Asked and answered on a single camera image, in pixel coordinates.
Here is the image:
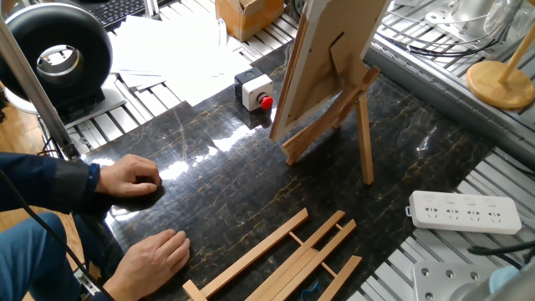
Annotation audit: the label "person's right hand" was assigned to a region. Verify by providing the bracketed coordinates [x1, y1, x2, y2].
[102, 228, 191, 301]

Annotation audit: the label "person's left hand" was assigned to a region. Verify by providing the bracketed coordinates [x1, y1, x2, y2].
[94, 153, 163, 198]

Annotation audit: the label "wooden photo frame green print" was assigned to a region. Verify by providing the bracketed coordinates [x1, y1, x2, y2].
[269, 0, 392, 142]

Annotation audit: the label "person's left forearm dark sleeve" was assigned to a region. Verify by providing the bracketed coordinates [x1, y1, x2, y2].
[0, 152, 101, 214]

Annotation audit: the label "flat folded wooden easel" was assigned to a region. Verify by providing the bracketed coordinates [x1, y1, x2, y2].
[182, 207, 363, 301]

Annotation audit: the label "black marble pattern mat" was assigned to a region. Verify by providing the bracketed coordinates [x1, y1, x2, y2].
[79, 41, 497, 301]

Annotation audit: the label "blue jeans leg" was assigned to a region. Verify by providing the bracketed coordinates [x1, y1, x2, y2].
[0, 212, 84, 301]

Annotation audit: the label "white paper sheets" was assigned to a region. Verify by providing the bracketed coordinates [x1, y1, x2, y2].
[110, 14, 252, 108]

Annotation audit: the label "red emergency stop button box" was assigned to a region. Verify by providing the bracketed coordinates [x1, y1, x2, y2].
[233, 66, 276, 112]

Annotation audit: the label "black keyboard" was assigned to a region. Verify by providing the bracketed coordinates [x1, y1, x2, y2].
[89, 0, 147, 28]

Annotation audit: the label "small open cardboard box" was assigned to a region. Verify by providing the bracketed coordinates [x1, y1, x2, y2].
[215, 0, 285, 42]

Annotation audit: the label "standing wooden easel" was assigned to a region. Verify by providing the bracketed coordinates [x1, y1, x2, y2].
[282, 65, 381, 186]

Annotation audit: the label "grey metal mounting plate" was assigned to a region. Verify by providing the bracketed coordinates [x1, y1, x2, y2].
[412, 261, 498, 301]

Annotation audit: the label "white power strip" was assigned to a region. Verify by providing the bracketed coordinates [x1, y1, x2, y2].
[405, 190, 522, 235]

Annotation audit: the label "round wooden stand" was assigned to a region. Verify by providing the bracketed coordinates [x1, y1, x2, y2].
[466, 35, 535, 110]

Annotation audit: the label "grey base plate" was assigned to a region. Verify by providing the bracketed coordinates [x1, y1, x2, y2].
[62, 81, 128, 130]

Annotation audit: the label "thick black cable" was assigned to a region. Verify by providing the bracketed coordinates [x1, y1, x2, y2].
[0, 169, 114, 301]

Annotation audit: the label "aluminium profile post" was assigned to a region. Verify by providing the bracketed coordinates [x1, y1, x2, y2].
[0, 16, 80, 162]

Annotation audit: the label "black round ring device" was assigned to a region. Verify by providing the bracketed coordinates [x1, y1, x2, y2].
[0, 2, 114, 122]

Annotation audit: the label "black cable bundle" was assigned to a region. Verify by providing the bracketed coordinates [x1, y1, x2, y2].
[375, 16, 502, 59]

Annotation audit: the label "black power strip cable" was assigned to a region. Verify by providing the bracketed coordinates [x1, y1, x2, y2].
[466, 240, 535, 268]

